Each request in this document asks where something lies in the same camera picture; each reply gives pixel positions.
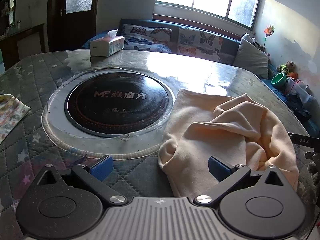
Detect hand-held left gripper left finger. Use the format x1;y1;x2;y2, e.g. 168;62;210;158
30;155;128;205

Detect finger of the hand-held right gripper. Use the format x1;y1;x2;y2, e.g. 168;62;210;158
287;132;320;153

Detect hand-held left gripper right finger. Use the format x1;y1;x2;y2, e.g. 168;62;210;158
194;156;294;205

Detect cream long-sleeve garment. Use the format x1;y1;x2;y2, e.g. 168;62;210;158
157;88;300;200

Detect floral print garment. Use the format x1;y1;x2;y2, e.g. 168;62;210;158
0;94;32;145

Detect dark blue clothes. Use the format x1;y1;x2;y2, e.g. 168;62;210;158
284;94;313;120

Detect person's right hand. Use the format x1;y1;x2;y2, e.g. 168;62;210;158
304;151;320;180

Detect clear plastic storage box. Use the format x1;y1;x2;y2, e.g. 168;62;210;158
286;77;309;98

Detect round black induction cooktop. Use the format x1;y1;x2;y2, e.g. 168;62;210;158
64;74;175;138

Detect green plastic bowl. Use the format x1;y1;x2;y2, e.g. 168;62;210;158
271;72;287;87

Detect plush toy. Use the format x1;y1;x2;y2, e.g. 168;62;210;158
276;61;299;79

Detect grey pillow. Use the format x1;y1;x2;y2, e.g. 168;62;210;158
233;34;269;79

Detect colourful pinwheel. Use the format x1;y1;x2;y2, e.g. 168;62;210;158
262;25;275;50

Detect white tissue box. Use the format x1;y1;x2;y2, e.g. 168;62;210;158
89;29;125;57

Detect butterfly print cushion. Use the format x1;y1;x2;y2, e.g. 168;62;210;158
123;24;173;53
177;27;224;63

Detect dark wooden glazed door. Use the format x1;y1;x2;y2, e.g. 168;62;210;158
47;0;100;53

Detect dark wooden cabinet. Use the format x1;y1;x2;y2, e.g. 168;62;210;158
0;24;45;70

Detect dark wooden shelf unit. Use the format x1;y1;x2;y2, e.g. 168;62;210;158
0;0;18;39

